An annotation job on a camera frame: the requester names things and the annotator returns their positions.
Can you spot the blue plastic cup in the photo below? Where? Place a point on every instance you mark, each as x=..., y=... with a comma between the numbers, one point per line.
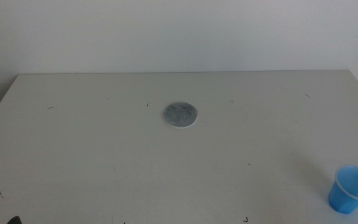
x=346, y=193

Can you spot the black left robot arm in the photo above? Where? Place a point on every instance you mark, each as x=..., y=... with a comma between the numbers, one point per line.
x=14, y=220

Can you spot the grey round cup mat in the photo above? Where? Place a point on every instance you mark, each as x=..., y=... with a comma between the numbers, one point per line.
x=180, y=114

